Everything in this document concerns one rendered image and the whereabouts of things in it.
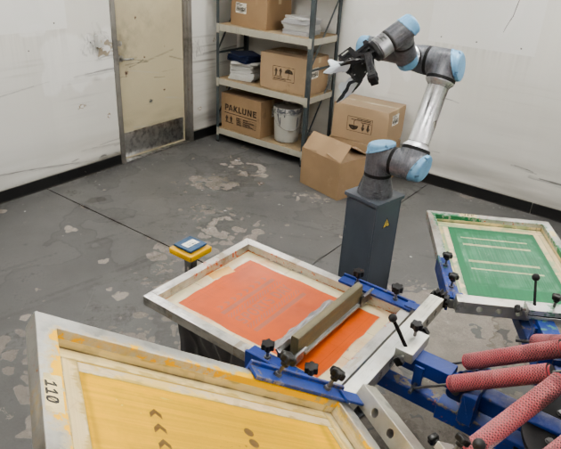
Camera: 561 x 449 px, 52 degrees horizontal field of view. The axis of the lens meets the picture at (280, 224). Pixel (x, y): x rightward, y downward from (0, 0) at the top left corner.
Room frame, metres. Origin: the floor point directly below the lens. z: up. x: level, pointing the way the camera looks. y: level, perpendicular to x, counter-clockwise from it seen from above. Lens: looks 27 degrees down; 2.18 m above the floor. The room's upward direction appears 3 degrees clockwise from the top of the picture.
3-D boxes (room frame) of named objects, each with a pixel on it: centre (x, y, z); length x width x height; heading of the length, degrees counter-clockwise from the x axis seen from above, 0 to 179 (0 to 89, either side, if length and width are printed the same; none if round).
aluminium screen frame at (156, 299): (1.71, -0.01, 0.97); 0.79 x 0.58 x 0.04; 55
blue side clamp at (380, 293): (1.79, -0.37, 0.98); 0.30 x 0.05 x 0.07; 55
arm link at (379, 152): (2.25, -0.40, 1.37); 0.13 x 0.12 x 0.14; 54
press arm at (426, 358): (1.38, -0.47, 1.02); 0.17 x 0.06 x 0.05; 55
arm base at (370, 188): (2.26, -0.40, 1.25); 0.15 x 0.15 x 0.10
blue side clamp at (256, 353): (1.34, -0.05, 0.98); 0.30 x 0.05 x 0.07; 55
